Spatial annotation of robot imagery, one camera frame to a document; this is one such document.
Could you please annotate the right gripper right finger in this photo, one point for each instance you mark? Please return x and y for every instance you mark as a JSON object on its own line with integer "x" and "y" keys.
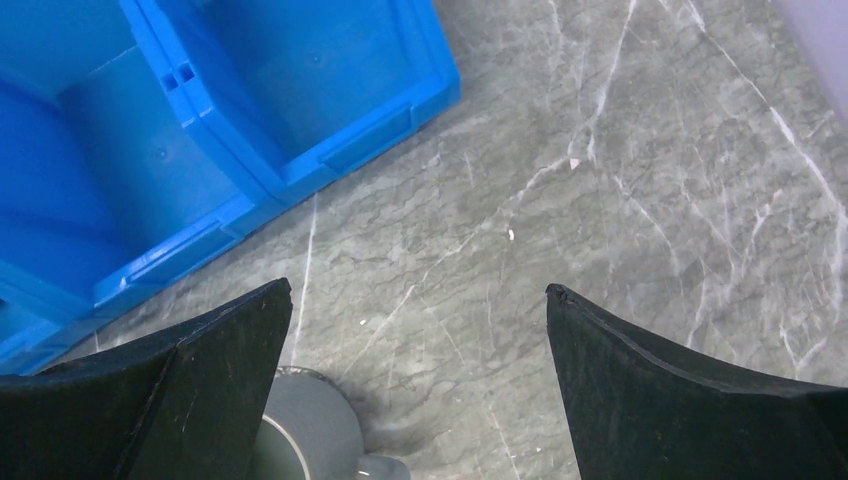
{"x": 640, "y": 406}

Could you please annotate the blue three-compartment bin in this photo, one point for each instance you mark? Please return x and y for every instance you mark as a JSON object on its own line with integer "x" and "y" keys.
{"x": 142, "y": 139}

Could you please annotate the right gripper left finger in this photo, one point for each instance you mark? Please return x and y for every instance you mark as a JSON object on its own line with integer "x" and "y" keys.
{"x": 184, "y": 402}

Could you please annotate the grey ceramic mug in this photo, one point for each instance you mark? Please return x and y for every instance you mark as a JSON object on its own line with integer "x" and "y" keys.
{"x": 309, "y": 430}

